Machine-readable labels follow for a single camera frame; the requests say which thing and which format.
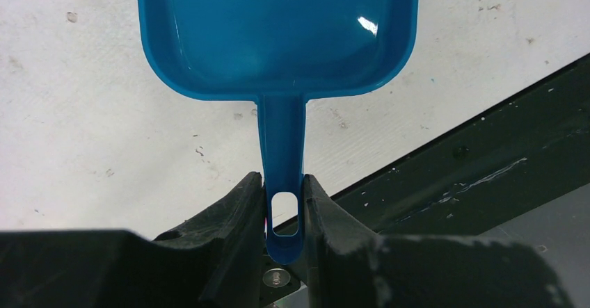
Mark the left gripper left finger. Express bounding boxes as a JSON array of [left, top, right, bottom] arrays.
[[1, 172, 266, 307]]

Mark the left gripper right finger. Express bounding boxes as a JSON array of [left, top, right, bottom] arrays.
[[302, 175, 573, 307]]

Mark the blue plastic dustpan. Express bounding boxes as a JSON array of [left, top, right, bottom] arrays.
[[135, 0, 421, 266]]

